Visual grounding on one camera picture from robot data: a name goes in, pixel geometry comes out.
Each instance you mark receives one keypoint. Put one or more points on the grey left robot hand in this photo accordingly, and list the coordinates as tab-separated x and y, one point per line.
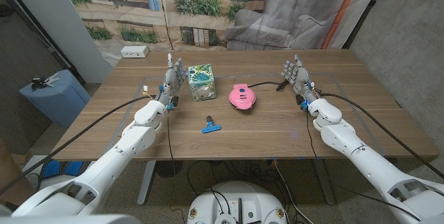
170	82

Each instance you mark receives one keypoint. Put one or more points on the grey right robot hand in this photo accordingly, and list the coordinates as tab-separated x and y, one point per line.
299	76

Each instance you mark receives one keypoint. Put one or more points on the pink black rubber brush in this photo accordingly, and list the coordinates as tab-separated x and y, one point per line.
242	96

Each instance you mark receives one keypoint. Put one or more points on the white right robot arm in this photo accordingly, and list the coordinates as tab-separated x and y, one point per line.
360	154

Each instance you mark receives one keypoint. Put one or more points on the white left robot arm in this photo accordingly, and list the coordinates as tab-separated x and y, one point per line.
114	158

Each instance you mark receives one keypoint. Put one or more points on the floral teal tissue box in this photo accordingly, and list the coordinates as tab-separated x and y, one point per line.
202	82

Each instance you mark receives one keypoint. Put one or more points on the blue paper clip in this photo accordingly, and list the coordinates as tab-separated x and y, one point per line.
211	128

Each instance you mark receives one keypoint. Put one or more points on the blue storage box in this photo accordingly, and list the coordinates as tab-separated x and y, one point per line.
55	102

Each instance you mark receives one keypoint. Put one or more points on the white power strip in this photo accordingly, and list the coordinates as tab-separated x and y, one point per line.
134	51

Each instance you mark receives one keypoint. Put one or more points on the printed fabric backdrop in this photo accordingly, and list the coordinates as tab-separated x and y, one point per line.
208	9

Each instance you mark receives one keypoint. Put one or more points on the white table leg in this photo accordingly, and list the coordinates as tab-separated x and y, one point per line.
145	186

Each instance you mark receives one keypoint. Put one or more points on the grey table leg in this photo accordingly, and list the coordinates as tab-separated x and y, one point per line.
325	182

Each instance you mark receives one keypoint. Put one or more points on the white upright panel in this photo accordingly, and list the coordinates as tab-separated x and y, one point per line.
62	19

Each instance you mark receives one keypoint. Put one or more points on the black key bundle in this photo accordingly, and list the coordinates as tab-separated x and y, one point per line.
40	82

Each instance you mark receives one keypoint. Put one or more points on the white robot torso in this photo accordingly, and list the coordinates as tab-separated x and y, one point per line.
239	199

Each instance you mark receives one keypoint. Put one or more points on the blue floor bin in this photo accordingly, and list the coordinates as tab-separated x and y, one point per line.
62	169

